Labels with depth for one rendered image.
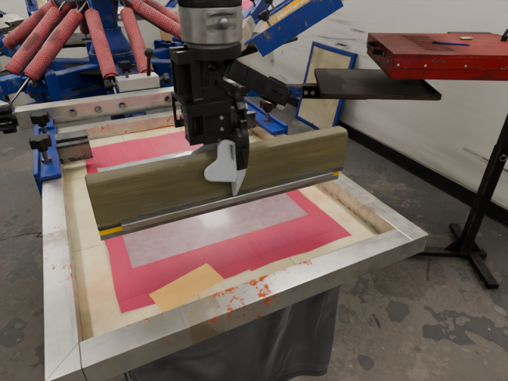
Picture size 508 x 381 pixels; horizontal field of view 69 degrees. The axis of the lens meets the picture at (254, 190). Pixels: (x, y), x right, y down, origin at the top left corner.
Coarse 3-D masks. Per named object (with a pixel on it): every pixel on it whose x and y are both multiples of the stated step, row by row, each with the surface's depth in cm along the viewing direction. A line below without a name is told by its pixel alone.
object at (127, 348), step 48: (48, 192) 74; (336, 192) 77; (48, 240) 61; (384, 240) 61; (48, 288) 52; (240, 288) 52; (288, 288) 52; (48, 336) 45; (96, 336) 45; (144, 336) 45; (192, 336) 48
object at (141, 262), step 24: (120, 144) 101; (144, 144) 101; (96, 168) 90; (120, 240) 66; (144, 240) 66; (168, 240) 66; (192, 240) 66; (216, 240) 66; (120, 264) 61; (144, 264) 61; (168, 264) 61; (192, 264) 61; (216, 264) 61; (240, 264) 61; (120, 288) 57; (144, 288) 57
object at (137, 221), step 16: (304, 176) 61; (320, 176) 61; (240, 192) 57; (256, 192) 57; (272, 192) 58; (176, 208) 53; (192, 208) 53; (208, 208) 54; (128, 224) 50; (144, 224) 51
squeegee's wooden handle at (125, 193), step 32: (160, 160) 51; (192, 160) 51; (256, 160) 56; (288, 160) 58; (320, 160) 61; (96, 192) 47; (128, 192) 49; (160, 192) 51; (192, 192) 53; (224, 192) 56
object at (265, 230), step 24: (168, 144) 101; (288, 192) 80; (216, 216) 73; (240, 216) 73; (264, 216) 73; (288, 216) 73; (312, 216) 73; (240, 240) 66; (264, 240) 66; (288, 240) 66; (312, 240) 66; (264, 264) 61
